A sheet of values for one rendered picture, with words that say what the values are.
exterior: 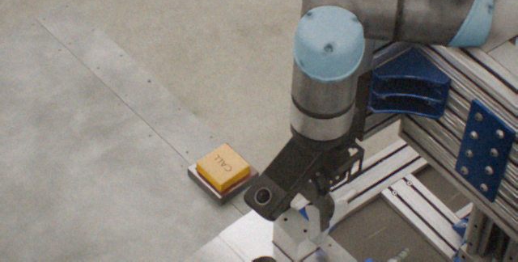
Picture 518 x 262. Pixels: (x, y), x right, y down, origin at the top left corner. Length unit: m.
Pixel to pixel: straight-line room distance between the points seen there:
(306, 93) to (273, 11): 1.89
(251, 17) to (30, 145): 1.46
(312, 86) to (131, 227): 0.50
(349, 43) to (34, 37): 0.85
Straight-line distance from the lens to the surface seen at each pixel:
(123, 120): 1.65
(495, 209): 1.68
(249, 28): 2.95
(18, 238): 1.53
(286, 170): 1.20
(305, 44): 1.07
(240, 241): 1.38
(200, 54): 2.87
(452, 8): 1.16
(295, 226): 1.33
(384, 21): 1.16
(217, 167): 1.53
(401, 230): 2.25
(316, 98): 1.11
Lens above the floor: 2.03
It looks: 49 degrees down
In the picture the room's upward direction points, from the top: 1 degrees clockwise
